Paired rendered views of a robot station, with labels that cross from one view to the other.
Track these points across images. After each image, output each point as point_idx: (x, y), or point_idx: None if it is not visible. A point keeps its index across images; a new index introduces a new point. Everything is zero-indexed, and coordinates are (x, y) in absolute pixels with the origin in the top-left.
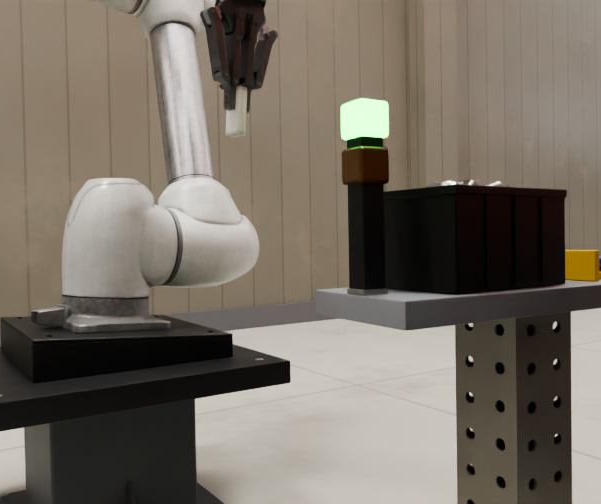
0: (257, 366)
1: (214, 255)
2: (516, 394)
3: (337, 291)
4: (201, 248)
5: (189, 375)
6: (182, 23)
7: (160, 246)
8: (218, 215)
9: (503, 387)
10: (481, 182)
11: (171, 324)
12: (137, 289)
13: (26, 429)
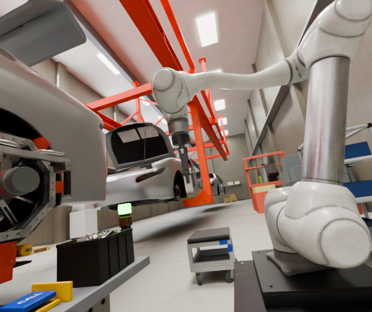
0: (234, 309)
1: (287, 239)
2: None
3: (139, 256)
4: (281, 232)
5: (234, 290)
6: (311, 65)
7: (273, 226)
8: (288, 211)
9: None
10: (93, 233)
11: (314, 279)
12: (276, 246)
13: None
